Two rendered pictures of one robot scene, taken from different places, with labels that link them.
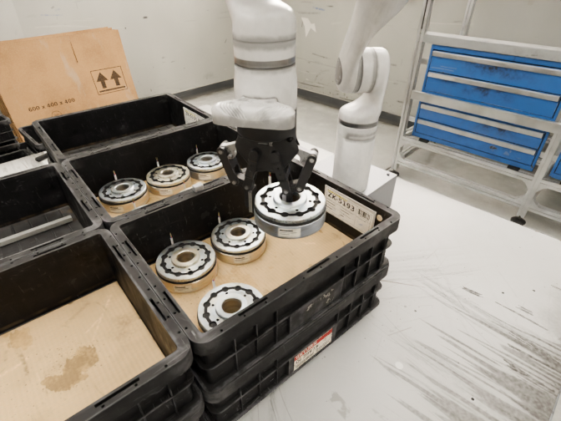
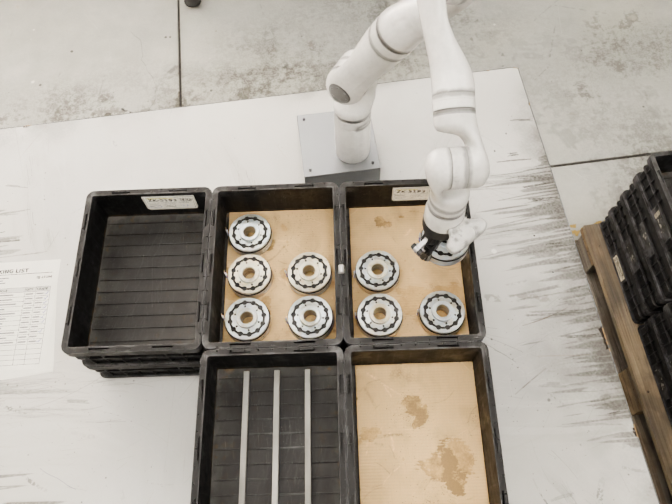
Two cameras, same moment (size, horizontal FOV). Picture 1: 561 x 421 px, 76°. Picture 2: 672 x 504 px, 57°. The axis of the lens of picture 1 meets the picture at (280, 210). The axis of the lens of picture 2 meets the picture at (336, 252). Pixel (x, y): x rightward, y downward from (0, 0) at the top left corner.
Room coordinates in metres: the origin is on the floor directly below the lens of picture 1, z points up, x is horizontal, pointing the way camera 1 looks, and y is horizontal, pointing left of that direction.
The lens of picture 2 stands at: (0.21, 0.57, 2.19)
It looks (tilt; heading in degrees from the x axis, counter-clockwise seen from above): 65 degrees down; 312
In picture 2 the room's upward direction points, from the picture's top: 4 degrees counter-clockwise
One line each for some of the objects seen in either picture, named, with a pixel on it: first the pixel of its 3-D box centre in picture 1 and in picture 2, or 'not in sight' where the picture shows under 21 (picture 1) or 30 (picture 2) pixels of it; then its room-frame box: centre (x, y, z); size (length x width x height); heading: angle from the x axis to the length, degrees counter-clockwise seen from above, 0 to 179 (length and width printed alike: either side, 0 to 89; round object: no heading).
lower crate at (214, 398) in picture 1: (261, 290); not in sight; (0.48, 0.04, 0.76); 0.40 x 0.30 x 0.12; 130
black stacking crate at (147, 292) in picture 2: (130, 140); (148, 276); (0.94, 0.42, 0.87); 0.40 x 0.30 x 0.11; 130
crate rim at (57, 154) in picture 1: (125, 124); (142, 267); (0.94, 0.42, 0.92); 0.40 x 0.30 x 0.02; 130
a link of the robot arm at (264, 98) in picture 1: (261, 84); (452, 215); (0.42, 0.02, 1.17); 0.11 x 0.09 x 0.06; 169
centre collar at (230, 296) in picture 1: (231, 306); (442, 311); (0.36, 0.07, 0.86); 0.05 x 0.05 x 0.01
